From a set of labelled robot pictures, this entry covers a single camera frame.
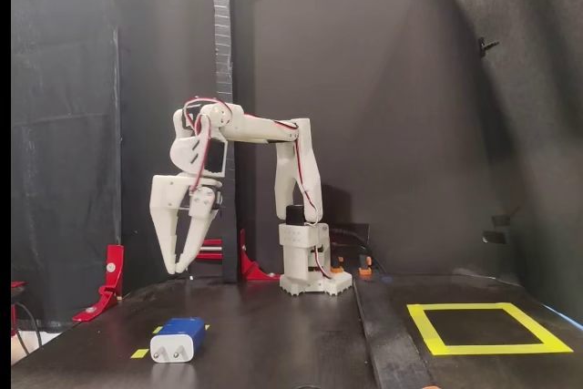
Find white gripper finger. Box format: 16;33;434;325
149;210;182;275
175;187;218;274

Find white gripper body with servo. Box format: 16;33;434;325
149;172;224;216

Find blue and white charger block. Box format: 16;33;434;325
148;316;207;364

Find red screw clamp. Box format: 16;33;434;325
187;238;223;281

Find black fabric curtain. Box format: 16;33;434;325
11;0;123;329

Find red table clamp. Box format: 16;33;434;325
11;281;26;336

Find black vertical pole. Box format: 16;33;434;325
210;0;240;283

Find black tape strip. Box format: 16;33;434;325
353;277;436;389

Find yellow tape square outline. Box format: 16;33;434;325
405;302;574;356

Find red metal angle bracket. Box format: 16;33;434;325
239;228;281;282
71;243;125;322

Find black power cable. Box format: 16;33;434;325
330;226;388;274

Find thin black cable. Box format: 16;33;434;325
13;301;43;356

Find black wall screw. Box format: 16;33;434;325
476;36;501;58

